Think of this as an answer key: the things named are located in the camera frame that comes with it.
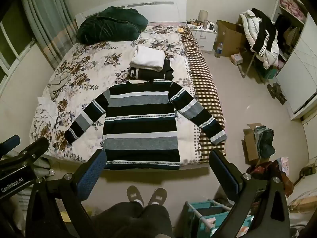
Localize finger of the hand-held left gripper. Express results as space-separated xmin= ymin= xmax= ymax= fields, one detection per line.
xmin=0 ymin=134 xmax=21 ymax=152
xmin=0 ymin=137 xmax=49 ymax=169

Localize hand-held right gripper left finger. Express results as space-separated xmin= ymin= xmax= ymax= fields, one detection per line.
xmin=25 ymin=149 xmax=107 ymax=238

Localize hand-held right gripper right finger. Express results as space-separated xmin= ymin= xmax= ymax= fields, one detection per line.
xmin=209 ymin=149 xmax=290 ymax=238

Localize striped knit sweater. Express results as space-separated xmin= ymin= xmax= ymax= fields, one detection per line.
xmin=65 ymin=79 xmax=228 ymax=171

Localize clothes heap on shelf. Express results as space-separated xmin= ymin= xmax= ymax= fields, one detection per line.
xmin=241 ymin=9 xmax=280 ymax=69

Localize small cardboard box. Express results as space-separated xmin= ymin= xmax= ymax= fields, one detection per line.
xmin=242 ymin=123 xmax=266 ymax=165

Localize red patterned cloth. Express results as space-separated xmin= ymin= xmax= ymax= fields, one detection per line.
xmin=246 ymin=157 xmax=294 ymax=196

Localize grey slipper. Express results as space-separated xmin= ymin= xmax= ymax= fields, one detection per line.
xmin=127 ymin=185 xmax=144 ymax=205
xmin=148 ymin=187 xmax=167 ymax=205

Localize person's left leg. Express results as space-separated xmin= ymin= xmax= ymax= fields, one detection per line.
xmin=92 ymin=202 xmax=145 ymax=238

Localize person's leg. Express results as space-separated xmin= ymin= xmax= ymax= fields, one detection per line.
xmin=134 ymin=203 xmax=172 ymax=238
xmin=92 ymin=202 xmax=145 ymax=238

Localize folded blue jeans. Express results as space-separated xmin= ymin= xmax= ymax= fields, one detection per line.
xmin=256 ymin=126 xmax=276 ymax=159

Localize dotted white bed sheet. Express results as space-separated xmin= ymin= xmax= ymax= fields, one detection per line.
xmin=171 ymin=55 xmax=204 ymax=165

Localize teal storage rack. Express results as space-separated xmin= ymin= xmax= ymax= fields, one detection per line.
xmin=184 ymin=200 xmax=255 ymax=238

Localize person's right leg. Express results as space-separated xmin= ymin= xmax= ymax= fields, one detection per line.
xmin=134 ymin=203 xmax=172 ymax=238

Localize brown checkered blanket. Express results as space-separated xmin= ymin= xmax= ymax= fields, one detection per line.
xmin=180 ymin=27 xmax=227 ymax=165

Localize floral bed blanket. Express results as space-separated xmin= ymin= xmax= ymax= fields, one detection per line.
xmin=29 ymin=26 xmax=199 ymax=165

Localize dark shoes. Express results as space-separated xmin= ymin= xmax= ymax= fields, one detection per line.
xmin=267 ymin=83 xmax=288 ymax=105

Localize metal chair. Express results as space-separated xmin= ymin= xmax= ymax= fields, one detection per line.
xmin=237 ymin=51 xmax=258 ymax=78

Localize green storage box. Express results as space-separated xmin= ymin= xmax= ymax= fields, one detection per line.
xmin=260 ymin=64 xmax=279 ymax=80

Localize pink tissue pack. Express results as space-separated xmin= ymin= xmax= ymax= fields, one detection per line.
xmin=230 ymin=54 xmax=244 ymax=65

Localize folded black printed garment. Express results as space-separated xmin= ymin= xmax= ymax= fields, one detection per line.
xmin=129 ymin=58 xmax=175 ymax=82

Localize pale green curtain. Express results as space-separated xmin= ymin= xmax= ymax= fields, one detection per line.
xmin=21 ymin=0 xmax=78 ymax=70

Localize folded white garment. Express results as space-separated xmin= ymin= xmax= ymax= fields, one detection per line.
xmin=130 ymin=45 xmax=166 ymax=72

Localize white nightstand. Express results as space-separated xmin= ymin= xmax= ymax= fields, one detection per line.
xmin=186 ymin=22 xmax=218 ymax=53

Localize large open cardboard box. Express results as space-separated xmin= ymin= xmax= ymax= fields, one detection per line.
xmin=216 ymin=20 xmax=248 ymax=58

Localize dark green blanket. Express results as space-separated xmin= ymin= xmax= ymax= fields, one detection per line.
xmin=76 ymin=6 xmax=149 ymax=45

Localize black jacket with white stripes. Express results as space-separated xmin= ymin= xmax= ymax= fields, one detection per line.
xmin=251 ymin=8 xmax=278 ymax=55

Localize white bed headboard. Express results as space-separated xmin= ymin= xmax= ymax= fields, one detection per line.
xmin=75 ymin=0 xmax=187 ymax=26

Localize pink quilt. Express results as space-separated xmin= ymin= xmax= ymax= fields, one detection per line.
xmin=280 ymin=0 xmax=306 ymax=21

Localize window with white frame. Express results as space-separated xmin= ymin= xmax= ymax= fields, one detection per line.
xmin=0 ymin=2 xmax=36 ymax=80

